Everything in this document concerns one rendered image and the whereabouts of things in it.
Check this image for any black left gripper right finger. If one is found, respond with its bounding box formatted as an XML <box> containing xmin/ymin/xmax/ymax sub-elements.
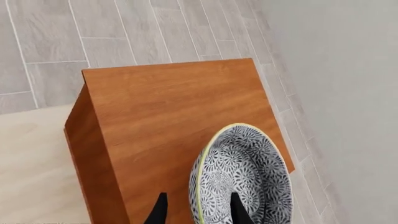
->
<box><xmin>229</xmin><ymin>192</ymin><xmax>255</xmax><ymax>224</ymax></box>

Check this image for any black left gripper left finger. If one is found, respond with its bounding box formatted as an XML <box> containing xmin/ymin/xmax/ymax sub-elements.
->
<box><xmin>145</xmin><ymin>192</ymin><xmax>170</xmax><ymax>224</ymax></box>

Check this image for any wooden cabinet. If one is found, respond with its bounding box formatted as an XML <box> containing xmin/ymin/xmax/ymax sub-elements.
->
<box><xmin>63</xmin><ymin>57</ymin><xmax>295</xmax><ymax>224</ymax></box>

